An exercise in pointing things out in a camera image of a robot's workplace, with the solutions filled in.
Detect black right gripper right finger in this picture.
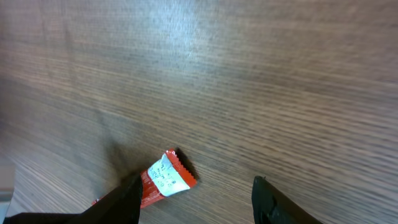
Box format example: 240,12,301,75
251,176,322,224

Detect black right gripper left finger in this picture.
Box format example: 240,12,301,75
3,174,143,224

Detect red snack bar wrapper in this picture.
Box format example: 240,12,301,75
91,148,198,209

